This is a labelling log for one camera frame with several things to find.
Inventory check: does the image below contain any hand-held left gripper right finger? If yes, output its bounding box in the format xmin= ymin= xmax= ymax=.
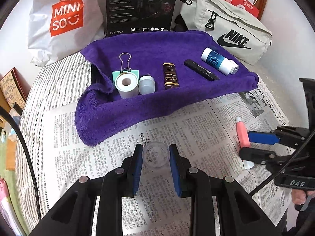
xmin=169 ymin=145 xmax=288 ymax=236

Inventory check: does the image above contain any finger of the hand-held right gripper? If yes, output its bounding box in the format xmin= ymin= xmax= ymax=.
xmin=247 ymin=125 xmax=311 ymax=149
xmin=239 ymin=146 xmax=292 ymax=176

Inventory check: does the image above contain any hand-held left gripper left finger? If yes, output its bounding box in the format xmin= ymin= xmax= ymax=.
xmin=28 ymin=145 xmax=144 ymax=236

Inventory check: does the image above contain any pink tube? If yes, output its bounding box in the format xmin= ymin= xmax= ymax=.
xmin=236 ymin=117 xmax=251 ymax=148

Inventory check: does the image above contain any clear plastic cap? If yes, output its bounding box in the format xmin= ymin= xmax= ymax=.
xmin=142 ymin=142 xmax=171 ymax=172

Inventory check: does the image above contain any white tape roll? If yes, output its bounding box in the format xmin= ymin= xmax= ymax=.
xmin=115 ymin=72 xmax=138 ymax=99

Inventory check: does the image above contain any small round plastic jar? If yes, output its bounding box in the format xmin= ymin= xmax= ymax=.
xmin=138 ymin=74 xmax=156 ymax=95

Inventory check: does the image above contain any blue and white bottle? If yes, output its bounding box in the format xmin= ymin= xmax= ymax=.
xmin=201 ymin=48 xmax=233 ymax=75

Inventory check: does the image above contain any black stick with script print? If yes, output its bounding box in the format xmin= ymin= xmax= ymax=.
xmin=184 ymin=59 xmax=220 ymax=81

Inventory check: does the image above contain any brown and gold small box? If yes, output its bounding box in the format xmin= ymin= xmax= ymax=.
xmin=162 ymin=63 xmax=181 ymax=89

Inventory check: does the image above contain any person's right hand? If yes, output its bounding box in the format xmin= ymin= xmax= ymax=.
xmin=292 ymin=189 xmax=315 ymax=210

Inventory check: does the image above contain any newspaper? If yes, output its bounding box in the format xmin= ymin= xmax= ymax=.
xmin=42 ymin=84 xmax=293 ymax=236

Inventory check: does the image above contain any white charger plug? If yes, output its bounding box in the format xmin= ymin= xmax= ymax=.
xmin=229 ymin=61 xmax=240 ymax=75

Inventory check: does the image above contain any green binder clip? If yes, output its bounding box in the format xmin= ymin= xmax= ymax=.
xmin=112 ymin=53 xmax=140 ymax=85

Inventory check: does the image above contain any grey waist bag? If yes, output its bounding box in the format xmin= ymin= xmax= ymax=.
xmin=172 ymin=0 xmax=273 ymax=65

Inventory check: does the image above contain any purple towel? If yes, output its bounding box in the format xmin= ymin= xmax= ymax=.
xmin=74 ymin=30 xmax=259 ymax=148

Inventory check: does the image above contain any patterned book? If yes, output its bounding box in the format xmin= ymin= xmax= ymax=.
xmin=0 ymin=69 xmax=27 ymax=109

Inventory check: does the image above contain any black headphone box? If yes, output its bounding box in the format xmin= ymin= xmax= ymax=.
xmin=106 ymin=0 xmax=180 ymax=38

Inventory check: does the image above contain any white shopping bag red label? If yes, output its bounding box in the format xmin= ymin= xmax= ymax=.
xmin=27 ymin=0 xmax=106 ymax=67

